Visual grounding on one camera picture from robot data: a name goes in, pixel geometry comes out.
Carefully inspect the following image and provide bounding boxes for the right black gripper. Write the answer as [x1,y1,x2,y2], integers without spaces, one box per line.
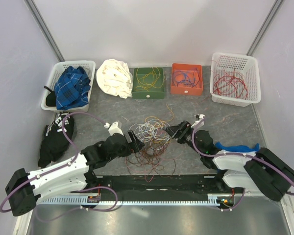
[162,119,204,156]

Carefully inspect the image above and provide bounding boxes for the multicolour wire pile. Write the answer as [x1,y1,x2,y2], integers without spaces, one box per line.
[124,102,184,183]

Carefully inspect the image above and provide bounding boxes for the blue wire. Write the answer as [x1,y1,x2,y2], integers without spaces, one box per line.
[176,65,202,88]
[173,69,199,88]

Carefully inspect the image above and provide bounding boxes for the yellow wire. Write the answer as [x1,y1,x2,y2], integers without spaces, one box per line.
[133,67,166,93]

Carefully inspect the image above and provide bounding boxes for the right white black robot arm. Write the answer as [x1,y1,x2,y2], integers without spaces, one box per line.
[165,120,294,201]

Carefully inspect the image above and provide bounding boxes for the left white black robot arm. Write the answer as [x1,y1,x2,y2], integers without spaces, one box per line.
[0,131,144,216]

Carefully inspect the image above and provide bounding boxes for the orange drawer box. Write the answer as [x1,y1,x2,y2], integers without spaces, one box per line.
[170,63,203,96]

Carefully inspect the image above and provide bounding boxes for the green drawer box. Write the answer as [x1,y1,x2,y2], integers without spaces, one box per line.
[132,67,165,99]

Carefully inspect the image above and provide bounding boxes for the cream white cloth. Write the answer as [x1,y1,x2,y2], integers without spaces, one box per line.
[96,59,133,99]

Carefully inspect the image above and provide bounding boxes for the right white plastic basket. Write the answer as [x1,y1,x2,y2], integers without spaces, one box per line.
[210,52,261,107]

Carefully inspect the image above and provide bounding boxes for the white plastic basket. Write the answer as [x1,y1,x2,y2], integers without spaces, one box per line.
[210,52,261,107]
[41,60,96,113]

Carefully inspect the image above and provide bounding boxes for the black printed t-shirt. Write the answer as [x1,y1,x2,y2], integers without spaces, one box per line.
[38,112,70,168]

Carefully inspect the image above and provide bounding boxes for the blue plaid cloth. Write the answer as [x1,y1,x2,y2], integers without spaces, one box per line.
[54,66,91,110]

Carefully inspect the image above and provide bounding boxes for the black cloth in basket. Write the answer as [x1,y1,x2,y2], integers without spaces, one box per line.
[44,86,56,107]

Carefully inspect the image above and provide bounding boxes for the left white plastic basket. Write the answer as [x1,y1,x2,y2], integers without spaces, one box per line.
[41,60,96,113]

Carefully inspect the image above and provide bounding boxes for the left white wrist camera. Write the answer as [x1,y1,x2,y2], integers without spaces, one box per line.
[104,121,123,136]

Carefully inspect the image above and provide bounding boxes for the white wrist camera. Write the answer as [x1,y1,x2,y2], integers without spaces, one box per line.
[104,121,123,136]
[191,114,206,128]

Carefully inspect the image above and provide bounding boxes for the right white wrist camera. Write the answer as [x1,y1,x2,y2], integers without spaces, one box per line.
[191,114,206,128]

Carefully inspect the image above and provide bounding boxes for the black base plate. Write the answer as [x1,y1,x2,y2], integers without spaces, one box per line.
[87,174,243,194]

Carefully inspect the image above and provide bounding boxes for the red wire in basket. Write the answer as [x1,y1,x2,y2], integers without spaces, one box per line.
[196,55,249,106]

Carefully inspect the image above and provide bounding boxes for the light blue cable duct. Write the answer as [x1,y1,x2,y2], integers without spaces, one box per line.
[41,194,235,206]

